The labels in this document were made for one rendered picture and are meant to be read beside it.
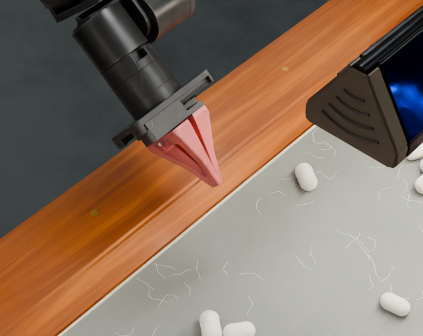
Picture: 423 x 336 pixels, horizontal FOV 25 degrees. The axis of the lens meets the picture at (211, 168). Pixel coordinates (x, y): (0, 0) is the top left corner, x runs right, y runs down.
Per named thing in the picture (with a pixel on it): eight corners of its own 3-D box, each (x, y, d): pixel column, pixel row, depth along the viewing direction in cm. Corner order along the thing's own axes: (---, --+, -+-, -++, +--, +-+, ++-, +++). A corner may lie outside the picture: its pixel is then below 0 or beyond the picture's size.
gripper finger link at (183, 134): (265, 151, 96) (210, 73, 95) (218, 191, 93) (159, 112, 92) (233, 166, 102) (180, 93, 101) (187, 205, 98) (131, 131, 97)
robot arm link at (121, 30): (56, 33, 95) (80, 10, 90) (105, 3, 99) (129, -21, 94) (99, 91, 96) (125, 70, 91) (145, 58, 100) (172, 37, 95)
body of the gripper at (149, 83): (219, 83, 96) (175, 21, 95) (147, 139, 90) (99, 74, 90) (189, 101, 101) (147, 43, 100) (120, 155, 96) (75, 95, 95)
